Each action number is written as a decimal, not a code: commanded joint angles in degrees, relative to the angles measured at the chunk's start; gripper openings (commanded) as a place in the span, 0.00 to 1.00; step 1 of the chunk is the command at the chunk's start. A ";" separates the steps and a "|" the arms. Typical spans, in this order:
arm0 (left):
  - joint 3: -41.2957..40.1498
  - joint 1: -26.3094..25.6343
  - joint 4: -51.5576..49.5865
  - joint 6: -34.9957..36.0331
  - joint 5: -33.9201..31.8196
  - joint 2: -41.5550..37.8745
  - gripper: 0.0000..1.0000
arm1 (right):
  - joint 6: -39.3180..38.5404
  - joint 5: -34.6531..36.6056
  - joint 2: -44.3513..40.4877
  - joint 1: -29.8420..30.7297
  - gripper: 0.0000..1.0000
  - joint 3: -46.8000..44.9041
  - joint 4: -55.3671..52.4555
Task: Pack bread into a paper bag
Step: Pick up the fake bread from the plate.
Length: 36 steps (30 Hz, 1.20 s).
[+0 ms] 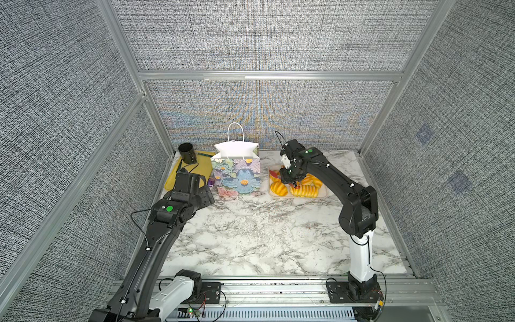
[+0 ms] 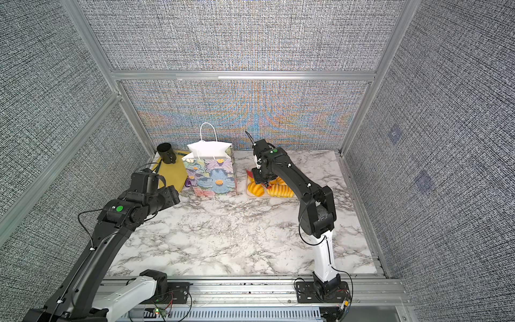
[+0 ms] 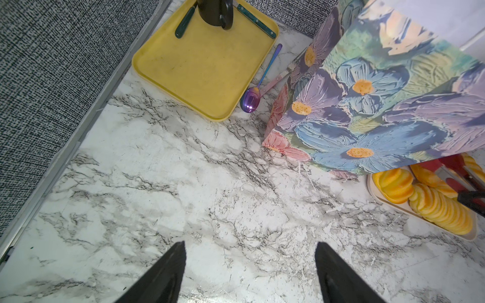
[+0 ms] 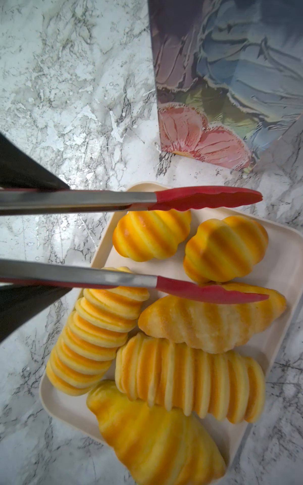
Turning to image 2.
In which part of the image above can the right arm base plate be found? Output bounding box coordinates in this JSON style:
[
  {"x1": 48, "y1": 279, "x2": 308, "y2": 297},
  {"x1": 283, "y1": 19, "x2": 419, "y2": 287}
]
[{"x1": 294, "y1": 279, "x2": 351, "y2": 304}]

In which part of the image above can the yellow striped bread top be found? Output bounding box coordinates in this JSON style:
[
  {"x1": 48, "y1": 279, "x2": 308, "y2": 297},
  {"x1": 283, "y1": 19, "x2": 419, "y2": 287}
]
[{"x1": 269, "y1": 177, "x2": 286, "y2": 186}]

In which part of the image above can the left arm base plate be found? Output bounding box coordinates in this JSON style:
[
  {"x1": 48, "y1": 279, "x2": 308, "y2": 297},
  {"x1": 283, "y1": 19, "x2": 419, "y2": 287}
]
[{"x1": 147, "y1": 282, "x2": 190, "y2": 305}]

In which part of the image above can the aluminium front rail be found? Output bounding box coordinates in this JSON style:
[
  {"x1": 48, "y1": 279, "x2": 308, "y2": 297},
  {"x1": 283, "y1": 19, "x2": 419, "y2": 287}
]
[{"x1": 76, "y1": 277, "x2": 408, "y2": 309}]

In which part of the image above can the yellow striped bread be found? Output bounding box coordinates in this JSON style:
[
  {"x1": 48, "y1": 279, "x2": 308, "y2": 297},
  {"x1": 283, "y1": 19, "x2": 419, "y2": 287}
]
[
  {"x1": 269, "y1": 177, "x2": 286, "y2": 186},
  {"x1": 267, "y1": 185, "x2": 295, "y2": 198},
  {"x1": 247, "y1": 182, "x2": 265, "y2": 197}
]

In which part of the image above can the yellow striped bread front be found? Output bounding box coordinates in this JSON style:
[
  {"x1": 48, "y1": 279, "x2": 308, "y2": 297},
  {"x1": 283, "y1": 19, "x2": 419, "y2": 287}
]
[{"x1": 267, "y1": 185, "x2": 295, "y2": 198}]

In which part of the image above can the floral paper gift bag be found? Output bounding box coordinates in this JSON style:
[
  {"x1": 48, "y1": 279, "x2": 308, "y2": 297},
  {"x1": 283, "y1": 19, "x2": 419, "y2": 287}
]
[{"x1": 182, "y1": 122, "x2": 237, "y2": 197}]

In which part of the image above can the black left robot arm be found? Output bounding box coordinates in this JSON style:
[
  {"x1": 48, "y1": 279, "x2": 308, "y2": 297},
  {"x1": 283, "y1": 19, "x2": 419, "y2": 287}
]
[{"x1": 23, "y1": 169, "x2": 180, "y2": 321}]

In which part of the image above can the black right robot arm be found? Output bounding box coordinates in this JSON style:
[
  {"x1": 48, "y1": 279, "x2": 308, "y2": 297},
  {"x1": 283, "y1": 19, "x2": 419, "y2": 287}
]
[{"x1": 252, "y1": 139, "x2": 341, "y2": 299}]

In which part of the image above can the white slotted cable duct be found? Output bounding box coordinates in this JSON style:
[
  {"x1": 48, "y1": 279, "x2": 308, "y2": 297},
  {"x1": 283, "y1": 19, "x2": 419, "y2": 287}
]
[{"x1": 119, "y1": 307, "x2": 323, "y2": 321}]

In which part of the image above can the beige bread tray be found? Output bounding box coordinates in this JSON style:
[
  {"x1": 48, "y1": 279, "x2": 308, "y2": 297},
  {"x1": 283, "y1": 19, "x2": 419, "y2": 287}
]
[{"x1": 246, "y1": 170, "x2": 295, "y2": 198}]

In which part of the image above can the aluminium cage frame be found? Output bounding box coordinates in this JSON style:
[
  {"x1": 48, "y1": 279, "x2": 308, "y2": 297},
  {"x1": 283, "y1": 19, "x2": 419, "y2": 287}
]
[{"x1": 0, "y1": 0, "x2": 423, "y2": 322}]

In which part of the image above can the black cup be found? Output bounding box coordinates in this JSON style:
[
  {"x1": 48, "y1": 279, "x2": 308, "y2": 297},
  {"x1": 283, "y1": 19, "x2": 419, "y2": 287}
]
[{"x1": 157, "y1": 142, "x2": 177, "y2": 164}]

